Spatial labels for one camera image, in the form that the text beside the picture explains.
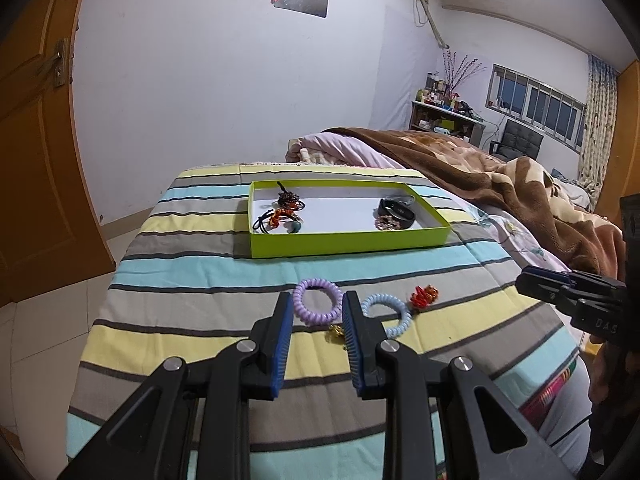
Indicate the wrapped wall pipe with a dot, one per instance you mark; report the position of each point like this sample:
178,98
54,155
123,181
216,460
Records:
431,17

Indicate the brown fleece blanket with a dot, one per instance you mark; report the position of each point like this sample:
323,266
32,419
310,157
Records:
500,185

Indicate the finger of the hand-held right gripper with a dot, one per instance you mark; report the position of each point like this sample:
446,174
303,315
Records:
547,273
542,291

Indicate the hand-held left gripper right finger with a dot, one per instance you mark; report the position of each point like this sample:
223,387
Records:
356,357

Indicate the black office chair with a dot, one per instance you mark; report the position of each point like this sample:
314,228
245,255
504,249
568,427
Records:
522,140

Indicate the floral quilt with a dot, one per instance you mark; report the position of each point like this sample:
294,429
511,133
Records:
340,152

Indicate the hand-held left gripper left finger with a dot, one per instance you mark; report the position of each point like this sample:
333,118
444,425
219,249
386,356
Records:
281,347

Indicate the row of bottles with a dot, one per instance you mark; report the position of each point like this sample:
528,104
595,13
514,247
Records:
442,97

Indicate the cluttered wooden desk shelf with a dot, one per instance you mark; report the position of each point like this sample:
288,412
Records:
440,122

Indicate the patterned curtain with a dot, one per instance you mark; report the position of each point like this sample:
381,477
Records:
600,125

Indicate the colourful plaid cloth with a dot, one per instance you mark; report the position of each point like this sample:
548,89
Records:
550,392

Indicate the green cardboard box tray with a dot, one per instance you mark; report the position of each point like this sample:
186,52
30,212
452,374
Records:
340,245

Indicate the red hair scrunchie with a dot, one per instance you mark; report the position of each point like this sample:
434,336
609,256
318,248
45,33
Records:
424,297

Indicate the window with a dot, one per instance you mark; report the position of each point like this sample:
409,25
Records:
537,105

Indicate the metal door latch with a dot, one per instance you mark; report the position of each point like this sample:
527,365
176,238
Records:
61,62

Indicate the brown beaded ornament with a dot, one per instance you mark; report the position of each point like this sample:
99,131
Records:
286,199

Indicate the pink flower branches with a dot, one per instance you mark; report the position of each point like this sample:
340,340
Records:
462,70

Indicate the wooden door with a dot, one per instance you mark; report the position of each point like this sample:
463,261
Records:
35,170

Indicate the black fitness band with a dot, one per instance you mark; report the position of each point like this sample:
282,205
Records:
400,215

